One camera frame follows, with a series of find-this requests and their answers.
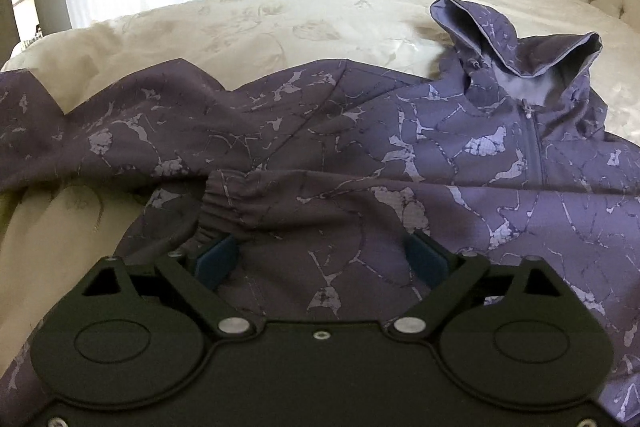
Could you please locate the purple patterned hooded jacket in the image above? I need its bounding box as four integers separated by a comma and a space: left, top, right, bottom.
1, 0, 639, 426

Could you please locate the cream bed comforter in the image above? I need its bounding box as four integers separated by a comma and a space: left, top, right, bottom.
1, 0, 639, 365

